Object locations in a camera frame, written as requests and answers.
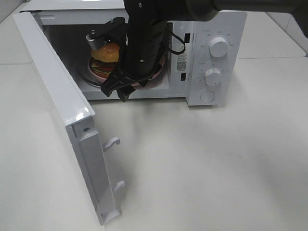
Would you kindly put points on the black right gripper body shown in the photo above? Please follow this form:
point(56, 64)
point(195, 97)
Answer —
point(144, 35)

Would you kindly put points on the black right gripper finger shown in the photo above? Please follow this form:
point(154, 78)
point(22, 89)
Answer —
point(114, 29)
point(122, 83)

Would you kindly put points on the toy hamburger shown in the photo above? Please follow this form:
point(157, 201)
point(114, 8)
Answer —
point(107, 54)

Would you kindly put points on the pink round plate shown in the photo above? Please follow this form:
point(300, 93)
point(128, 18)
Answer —
point(101, 71)

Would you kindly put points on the white microwave door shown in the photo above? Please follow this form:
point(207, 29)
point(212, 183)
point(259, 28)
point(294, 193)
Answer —
point(76, 115)

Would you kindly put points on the white timer knob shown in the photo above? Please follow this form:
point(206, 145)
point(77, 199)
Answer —
point(213, 76)

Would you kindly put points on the round white door button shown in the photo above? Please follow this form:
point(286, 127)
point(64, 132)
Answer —
point(207, 96)

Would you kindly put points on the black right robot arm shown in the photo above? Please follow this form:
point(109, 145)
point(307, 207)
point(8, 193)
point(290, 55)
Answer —
point(206, 10)

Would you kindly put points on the glass microwave turntable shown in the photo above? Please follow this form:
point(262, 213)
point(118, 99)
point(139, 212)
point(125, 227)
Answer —
point(88, 77)

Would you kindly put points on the upper white power knob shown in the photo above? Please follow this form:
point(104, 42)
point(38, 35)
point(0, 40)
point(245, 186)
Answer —
point(218, 46)

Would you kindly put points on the white microwave oven body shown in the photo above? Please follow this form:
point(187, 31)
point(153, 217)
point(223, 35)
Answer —
point(65, 23)

